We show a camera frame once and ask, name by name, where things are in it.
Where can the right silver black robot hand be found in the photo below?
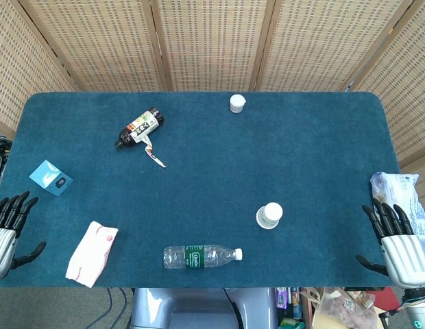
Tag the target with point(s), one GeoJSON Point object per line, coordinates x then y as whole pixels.
{"type": "Point", "coordinates": [404, 253]}

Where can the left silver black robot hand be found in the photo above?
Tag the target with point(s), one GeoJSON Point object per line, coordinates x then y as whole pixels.
{"type": "Point", "coordinates": [3, 236]}

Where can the white paper cup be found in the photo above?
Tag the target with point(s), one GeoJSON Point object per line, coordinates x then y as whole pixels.
{"type": "Point", "coordinates": [273, 210]}
{"type": "Point", "coordinates": [265, 223]}

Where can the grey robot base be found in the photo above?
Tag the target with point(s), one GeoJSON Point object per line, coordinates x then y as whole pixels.
{"type": "Point", "coordinates": [185, 308]}

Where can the red flat item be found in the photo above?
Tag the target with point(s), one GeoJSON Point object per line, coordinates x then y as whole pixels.
{"type": "Point", "coordinates": [387, 298]}

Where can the white wet wipes pack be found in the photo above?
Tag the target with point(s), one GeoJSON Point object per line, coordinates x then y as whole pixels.
{"type": "Point", "coordinates": [397, 192]}

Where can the light blue cardboard box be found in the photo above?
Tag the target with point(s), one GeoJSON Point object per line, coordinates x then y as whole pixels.
{"type": "Point", "coordinates": [49, 178]}

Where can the colourful upright books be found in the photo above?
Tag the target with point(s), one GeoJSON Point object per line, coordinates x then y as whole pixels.
{"type": "Point", "coordinates": [289, 305]}

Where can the dark bottle with torn label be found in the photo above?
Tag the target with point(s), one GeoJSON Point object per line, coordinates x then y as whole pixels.
{"type": "Point", "coordinates": [140, 128]}

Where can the clear green-label water bottle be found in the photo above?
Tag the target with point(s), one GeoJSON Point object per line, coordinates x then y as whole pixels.
{"type": "Point", "coordinates": [198, 256]}

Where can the teal blue table cloth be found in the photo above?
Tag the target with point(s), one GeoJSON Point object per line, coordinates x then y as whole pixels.
{"type": "Point", "coordinates": [212, 178]}

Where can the small white pill bottle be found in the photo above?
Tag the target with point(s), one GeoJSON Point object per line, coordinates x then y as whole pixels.
{"type": "Point", "coordinates": [237, 103]}

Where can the woven bamboo folding screen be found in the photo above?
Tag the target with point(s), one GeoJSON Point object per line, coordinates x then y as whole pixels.
{"type": "Point", "coordinates": [212, 41]}

